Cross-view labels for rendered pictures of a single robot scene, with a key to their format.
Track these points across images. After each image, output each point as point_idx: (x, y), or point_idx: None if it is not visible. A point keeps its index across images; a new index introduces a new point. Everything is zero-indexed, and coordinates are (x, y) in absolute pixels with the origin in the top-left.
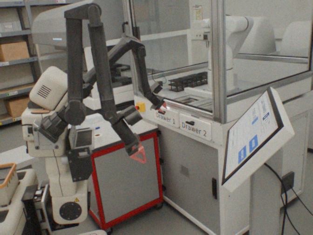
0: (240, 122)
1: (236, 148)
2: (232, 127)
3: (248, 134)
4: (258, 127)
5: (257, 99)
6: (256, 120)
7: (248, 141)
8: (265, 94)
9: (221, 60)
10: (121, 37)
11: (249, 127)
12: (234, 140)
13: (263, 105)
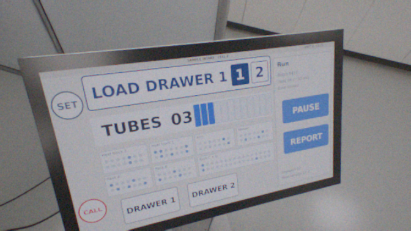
0: (109, 188)
1: (255, 167)
2: (83, 230)
3: (249, 130)
4: (257, 98)
5: (41, 117)
6: (209, 108)
7: (279, 125)
8: (76, 76)
9: None
10: None
11: (211, 132)
12: (208, 184)
13: (153, 85)
